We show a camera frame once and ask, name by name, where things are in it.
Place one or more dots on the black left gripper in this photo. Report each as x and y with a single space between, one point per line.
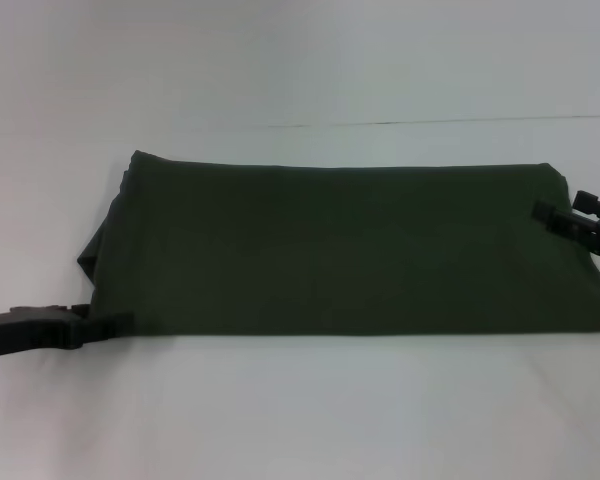
25 330

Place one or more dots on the dark green printed T-shirt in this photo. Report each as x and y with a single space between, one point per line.
330 250

